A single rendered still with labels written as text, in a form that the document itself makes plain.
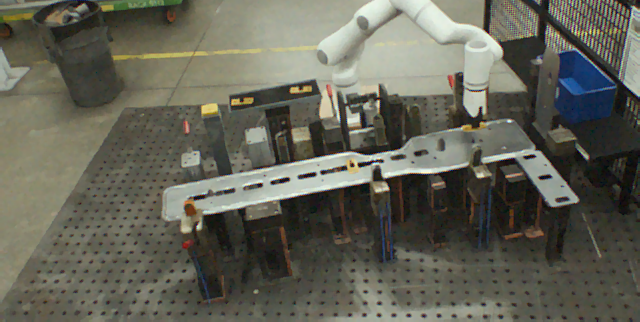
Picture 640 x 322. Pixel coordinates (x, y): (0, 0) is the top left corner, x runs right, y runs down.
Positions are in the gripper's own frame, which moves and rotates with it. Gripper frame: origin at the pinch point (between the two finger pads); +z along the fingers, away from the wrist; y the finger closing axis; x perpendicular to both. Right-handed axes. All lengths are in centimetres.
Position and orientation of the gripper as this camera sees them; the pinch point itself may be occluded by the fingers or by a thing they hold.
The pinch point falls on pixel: (474, 121)
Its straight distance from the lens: 237.8
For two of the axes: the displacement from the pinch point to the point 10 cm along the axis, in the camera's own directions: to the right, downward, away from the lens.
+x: 9.8, -1.9, 0.7
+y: 1.7, 5.7, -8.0
